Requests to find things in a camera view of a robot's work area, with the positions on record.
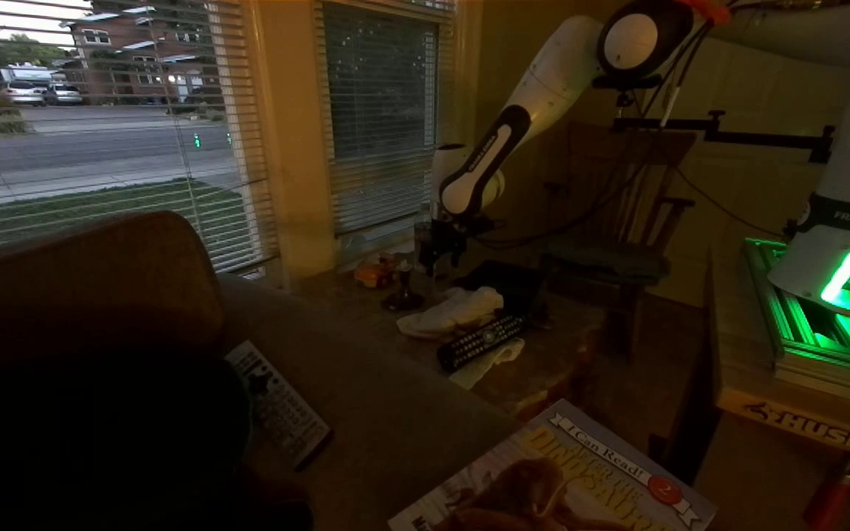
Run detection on wooden rocking chair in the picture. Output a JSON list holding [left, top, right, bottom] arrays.
[[539, 125, 702, 363]]

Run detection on wooden coffee table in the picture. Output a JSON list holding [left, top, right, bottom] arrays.
[[289, 257, 615, 423]]

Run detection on small orange object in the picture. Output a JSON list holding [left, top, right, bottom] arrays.
[[353, 254, 398, 291]]

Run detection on narrow white window blind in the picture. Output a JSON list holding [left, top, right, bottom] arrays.
[[313, 0, 454, 258]]

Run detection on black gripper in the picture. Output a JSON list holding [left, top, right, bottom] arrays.
[[418, 209, 497, 282]]

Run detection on white parked van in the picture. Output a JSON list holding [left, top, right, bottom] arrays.
[[0, 60, 87, 108]]

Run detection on brown couch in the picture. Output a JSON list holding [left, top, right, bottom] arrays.
[[0, 209, 516, 531]]

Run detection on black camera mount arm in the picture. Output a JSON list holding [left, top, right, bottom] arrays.
[[592, 69, 840, 167]]

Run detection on black tray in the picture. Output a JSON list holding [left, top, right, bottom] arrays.
[[453, 257, 553, 317]]

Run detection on wide white window blind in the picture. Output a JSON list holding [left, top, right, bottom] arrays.
[[0, 0, 282, 277]]

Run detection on red bottle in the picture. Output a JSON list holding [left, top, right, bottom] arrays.
[[801, 456, 850, 531]]

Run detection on small dark figurine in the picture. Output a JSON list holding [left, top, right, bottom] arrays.
[[381, 261, 425, 314]]

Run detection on magazine with orange cover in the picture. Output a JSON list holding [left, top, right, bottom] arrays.
[[387, 394, 722, 531]]

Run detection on white paper sheet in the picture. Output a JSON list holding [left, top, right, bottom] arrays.
[[449, 336, 528, 394]]

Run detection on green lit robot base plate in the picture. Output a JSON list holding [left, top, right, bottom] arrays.
[[744, 233, 850, 376]]

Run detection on black remote control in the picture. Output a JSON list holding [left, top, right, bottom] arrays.
[[435, 310, 539, 375]]

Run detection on Husky tool cabinet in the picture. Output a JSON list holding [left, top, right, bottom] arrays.
[[705, 243, 850, 462]]

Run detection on white crumpled cloth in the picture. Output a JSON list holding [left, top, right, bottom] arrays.
[[397, 282, 509, 341]]

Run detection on white keypad remote control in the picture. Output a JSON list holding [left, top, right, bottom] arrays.
[[221, 339, 333, 472]]

